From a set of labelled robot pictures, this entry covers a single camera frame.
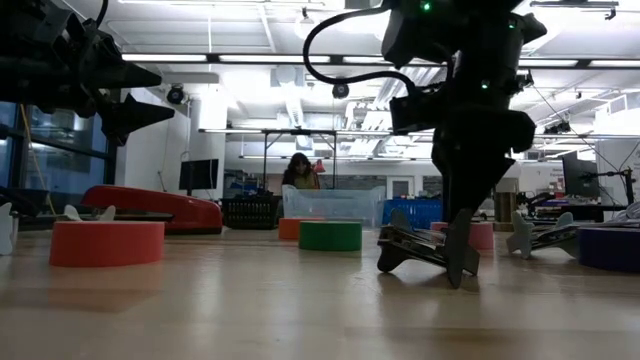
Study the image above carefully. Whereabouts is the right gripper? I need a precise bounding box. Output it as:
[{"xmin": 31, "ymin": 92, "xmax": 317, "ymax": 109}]
[{"xmin": 430, "ymin": 74, "xmax": 537, "ymax": 222}]

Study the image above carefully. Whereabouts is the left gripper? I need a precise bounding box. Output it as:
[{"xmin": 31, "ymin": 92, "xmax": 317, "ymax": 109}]
[{"xmin": 39, "ymin": 4, "xmax": 177, "ymax": 147}]

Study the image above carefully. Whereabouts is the pink tape roll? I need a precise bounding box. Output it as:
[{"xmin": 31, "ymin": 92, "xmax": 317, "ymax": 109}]
[{"xmin": 430, "ymin": 221, "xmax": 495, "ymax": 251}]

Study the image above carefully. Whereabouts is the pale grey staple remover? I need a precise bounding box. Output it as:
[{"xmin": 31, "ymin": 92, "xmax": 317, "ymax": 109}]
[{"xmin": 505, "ymin": 209, "xmax": 581, "ymax": 260}]

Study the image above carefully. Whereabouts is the dark grey staple remover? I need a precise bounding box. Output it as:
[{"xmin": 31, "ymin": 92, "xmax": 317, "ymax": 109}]
[{"xmin": 376, "ymin": 207, "xmax": 481, "ymax": 290}]

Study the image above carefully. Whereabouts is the red cylindrical bottle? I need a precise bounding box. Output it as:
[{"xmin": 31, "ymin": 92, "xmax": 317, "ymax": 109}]
[{"xmin": 80, "ymin": 184, "xmax": 224, "ymax": 236}]

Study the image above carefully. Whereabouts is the white staple remover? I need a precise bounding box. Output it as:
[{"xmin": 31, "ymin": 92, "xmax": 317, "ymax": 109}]
[{"xmin": 62, "ymin": 203, "xmax": 117, "ymax": 224}]

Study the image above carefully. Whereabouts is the green tape roll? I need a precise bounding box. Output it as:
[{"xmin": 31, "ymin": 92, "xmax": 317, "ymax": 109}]
[{"xmin": 298, "ymin": 220, "xmax": 363, "ymax": 253}]

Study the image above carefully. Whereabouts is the red tape roll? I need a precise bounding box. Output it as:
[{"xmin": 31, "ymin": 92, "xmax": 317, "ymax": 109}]
[{"xmin": 48, "ymin": 220, "xmax": 166, "ymax": 268}]

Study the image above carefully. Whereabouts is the purple tape roll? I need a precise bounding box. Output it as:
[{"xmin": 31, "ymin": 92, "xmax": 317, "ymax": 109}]
[{"xmin": 577, "ymin": 226, "xmax": 640, "ymax": 274}]

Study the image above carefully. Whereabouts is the orange tape roll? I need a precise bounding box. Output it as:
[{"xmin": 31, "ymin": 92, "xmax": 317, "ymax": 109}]
[{"xmin": 277, "ymin": 216, "xmax": 327, "ymax": 241}]

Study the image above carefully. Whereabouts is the bulb lamp with brass base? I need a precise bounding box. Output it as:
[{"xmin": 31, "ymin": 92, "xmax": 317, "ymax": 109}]
[{"xmin": 492, "ymin": 164, "xmax": 522, "ymax": 232}]

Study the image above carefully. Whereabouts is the blue plastic bin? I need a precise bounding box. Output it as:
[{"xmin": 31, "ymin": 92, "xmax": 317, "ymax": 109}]
[{"xmin": 381, "ymin": 198, "xmax": 444, "ymax": 231}]

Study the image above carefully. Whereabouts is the long ceiling light strip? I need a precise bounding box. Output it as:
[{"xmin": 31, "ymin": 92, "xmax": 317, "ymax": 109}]
[{"xmin": 119, "ymin": 52, "xmax": 640, "ymax": 69}]

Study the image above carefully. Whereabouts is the black monitor on stand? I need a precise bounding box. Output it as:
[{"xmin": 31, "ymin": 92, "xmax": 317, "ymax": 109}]
[{"xmin": 178, "ymin": 158, "xmax": 220, "ymax": 197}]

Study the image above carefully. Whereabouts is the black ceiling track light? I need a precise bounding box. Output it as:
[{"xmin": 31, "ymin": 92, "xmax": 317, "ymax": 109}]
[{"xmin": 543, "ymin": 119, "xmax": 572, "ymax": 136}]

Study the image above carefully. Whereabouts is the cluttered background desk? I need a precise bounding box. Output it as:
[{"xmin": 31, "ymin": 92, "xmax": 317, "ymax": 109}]
[{"xmin": 517, "ymin": 197, "xmax": 629, "ymax": 224}]

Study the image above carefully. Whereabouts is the black desk monitor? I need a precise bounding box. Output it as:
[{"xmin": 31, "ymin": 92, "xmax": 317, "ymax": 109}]
[{"xmin": 562, "ymin": 151, "xmax": 601, "ymax": 199}]

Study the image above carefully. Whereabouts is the clear plastic bin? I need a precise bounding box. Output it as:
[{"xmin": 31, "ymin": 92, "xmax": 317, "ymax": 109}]
[{"xmin": 281, "ymin": 183, "xmax": 387, "ymax": 230}]

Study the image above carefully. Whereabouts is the person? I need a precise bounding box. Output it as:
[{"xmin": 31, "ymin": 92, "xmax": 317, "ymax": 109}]
[{"xmin": 280, "ymin": 152, "xmax": 322, "ymax": 191}]

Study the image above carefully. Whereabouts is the black plastic bin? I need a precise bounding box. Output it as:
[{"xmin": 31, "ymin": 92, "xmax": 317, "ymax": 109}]
[{"xmin": 219, "ymin": 194, "xmax": 283, "ymax": 231}]

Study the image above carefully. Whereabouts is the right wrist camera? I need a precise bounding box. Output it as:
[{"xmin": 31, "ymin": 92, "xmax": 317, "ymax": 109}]
[{"xmin": 389, "ymin": 94, "xmax": 446, "ymax": 135}]

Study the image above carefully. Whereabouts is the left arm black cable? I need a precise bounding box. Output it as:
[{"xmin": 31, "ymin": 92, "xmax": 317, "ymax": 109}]
[{"xmin": 94, "ymin": 0, "xmax": 111, "ymax": 29}]

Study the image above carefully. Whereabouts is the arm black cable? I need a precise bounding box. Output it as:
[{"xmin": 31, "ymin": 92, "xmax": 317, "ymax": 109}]
[
  {"xmin": 94, "ymin": 0, "xmax": 111, "ymax": 29},
  {"xmin": 302, "ymin": 3, "xmax": 419, "ymax": 87}
]

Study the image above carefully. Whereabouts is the yellow hanging cord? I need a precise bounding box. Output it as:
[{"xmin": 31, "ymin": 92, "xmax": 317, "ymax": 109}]
[{"xmin": 18, "ymin": 103, "xmax": 56, "ymax": 217}]

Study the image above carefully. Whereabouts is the black background rig frame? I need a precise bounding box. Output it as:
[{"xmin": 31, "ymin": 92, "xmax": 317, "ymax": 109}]
[{"xmin": 262, "ymin": 128, "xmax": 339, "ymax": 191}]

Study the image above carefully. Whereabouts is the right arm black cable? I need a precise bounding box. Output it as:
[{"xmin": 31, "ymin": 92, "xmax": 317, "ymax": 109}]
[{"xmin": 302, "ymin": 3, "xmax": 419, "ymax": 87}]

